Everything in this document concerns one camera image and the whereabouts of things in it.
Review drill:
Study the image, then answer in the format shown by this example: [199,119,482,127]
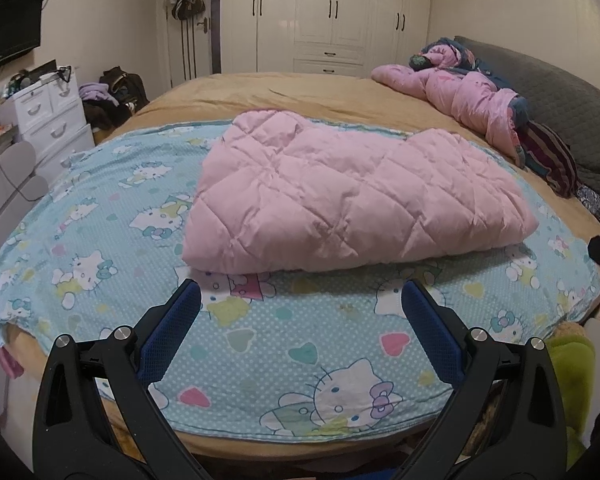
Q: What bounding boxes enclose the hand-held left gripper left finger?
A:
[32,277,216,480]

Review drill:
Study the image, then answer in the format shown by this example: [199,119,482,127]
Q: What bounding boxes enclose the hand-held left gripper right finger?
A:
[400,280,563,480]

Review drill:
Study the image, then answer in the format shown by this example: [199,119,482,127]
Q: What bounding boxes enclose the pink quilted jacket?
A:
[181,110,538,276]

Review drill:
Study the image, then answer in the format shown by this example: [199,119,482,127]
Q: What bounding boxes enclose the dark clothes pile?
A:
[82,97,131,131]

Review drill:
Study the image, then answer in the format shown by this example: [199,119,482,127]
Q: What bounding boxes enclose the purple clothes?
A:
[78,82,113,106]

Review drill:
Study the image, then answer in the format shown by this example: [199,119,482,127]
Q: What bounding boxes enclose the dark patterned cloth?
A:
[575,185,600,223]

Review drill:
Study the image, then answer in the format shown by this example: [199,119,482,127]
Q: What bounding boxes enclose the tan fluffy cloth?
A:
[552,322,586,342]

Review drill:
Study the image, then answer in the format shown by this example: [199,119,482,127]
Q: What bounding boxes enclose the cartoon cat printed sheet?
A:
[0,119,600,443]

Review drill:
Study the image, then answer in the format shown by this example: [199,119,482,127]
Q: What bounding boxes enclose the dark striped pillow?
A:
[517,120,578,196]

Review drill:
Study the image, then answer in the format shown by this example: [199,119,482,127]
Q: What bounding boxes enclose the lime green clothing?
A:
[545,332,596,471]

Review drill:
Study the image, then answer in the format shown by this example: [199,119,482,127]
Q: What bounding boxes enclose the grey padded headboard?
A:
[452,35,600,206]

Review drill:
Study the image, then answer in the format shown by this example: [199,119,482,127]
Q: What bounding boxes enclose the pink floral quilt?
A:
[371,42,531,161]

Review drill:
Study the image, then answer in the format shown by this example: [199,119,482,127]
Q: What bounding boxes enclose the white drawer cabinet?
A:
[11,67,95,171]

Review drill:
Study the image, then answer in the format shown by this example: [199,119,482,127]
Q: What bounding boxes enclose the black bag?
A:
[99,66,148,111]

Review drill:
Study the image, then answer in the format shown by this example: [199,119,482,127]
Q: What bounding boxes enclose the bed with tan cover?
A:
[0,71,600,461]

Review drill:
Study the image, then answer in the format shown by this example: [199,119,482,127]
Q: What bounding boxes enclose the black triangular stand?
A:
[40,62,73,86]

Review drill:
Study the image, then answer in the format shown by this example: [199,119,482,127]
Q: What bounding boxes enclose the white door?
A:
[165,0,223,88]

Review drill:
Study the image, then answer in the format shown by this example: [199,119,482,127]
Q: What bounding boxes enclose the white wardrobe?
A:
[220,0,433,78]

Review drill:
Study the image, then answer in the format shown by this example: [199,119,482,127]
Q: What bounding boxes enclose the black television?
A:
[0,0,46,76]

